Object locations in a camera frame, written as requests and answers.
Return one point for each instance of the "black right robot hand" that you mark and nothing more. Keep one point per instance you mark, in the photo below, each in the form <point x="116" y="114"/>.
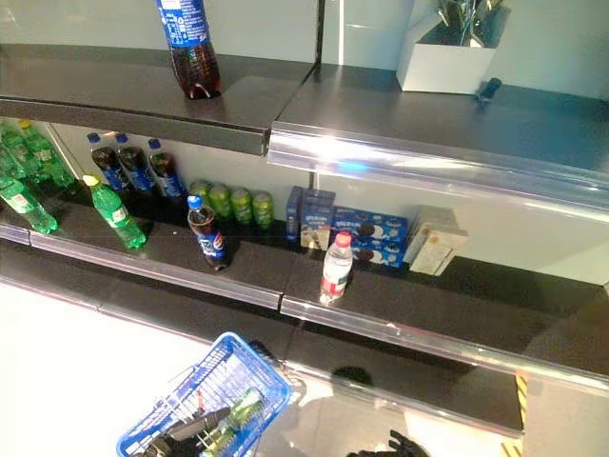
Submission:
<point x="404" y="447"/>

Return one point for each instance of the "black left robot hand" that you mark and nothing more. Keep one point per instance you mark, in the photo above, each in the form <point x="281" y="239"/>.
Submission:
<point x="190" y="428"/>

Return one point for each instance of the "blue plastic shopping basket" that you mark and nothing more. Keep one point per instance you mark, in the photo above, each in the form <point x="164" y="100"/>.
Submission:
<point x="247" y="371"/>

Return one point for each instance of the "dark bottom shelf board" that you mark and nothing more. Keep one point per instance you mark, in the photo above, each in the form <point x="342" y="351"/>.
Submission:
<point x="357" y="371"/>

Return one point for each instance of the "dark shelf board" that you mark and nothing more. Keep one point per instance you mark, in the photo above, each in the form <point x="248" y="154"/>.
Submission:
<point x="119" y="90"/>
<point x="357" y="371"/>

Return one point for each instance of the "water bottle red cap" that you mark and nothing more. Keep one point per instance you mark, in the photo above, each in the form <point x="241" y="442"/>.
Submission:
<point x="336" y="269"/>

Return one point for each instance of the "small Pepsi cola bottle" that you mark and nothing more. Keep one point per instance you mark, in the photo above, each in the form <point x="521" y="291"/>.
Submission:
<point x="208" y="235"/>
<point x="108" y="164"/>
<point x="135" y="166"/>
<point x="166" y="173"/>

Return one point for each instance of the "blue Oreo box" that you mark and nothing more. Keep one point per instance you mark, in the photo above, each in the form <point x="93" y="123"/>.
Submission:
<point x="380" y="254"/>
<point x="376" y="228"/>

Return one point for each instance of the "cream carton box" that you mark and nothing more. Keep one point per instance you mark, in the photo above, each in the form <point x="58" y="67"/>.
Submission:
<point x="435" y="245"/>

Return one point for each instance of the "green Sprite bottle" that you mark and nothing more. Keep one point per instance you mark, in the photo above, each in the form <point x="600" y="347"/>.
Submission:
<point x="45" y="154"/>
<point x="116" y="216"/>
<point x="26" y="204"/>
<point x="14" y="150"/>

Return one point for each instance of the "narrow blue snack box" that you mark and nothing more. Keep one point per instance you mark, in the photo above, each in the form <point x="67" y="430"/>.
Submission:
<point x="293" y="214"/>

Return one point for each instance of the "blue cookie box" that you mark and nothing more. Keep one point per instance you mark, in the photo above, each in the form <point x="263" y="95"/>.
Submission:
<point x="316" y="221"/>

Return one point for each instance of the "small black object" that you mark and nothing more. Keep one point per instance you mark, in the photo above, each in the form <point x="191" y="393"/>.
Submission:
<point x="490" y="88"/>

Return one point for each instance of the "white square planter box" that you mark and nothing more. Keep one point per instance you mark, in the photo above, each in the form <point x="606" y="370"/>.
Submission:
<point x="442" y="66"/>

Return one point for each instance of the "large Pepsi cola bottle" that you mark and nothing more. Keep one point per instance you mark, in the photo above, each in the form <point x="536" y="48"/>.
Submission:
<point x="188" y="28"/>

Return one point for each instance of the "dark shelf with clear rail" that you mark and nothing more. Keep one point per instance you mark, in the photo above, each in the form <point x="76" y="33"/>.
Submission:
<point x="428" y="124"/>
<point x="452" y="309"/>
<point x="157" y="262"/>

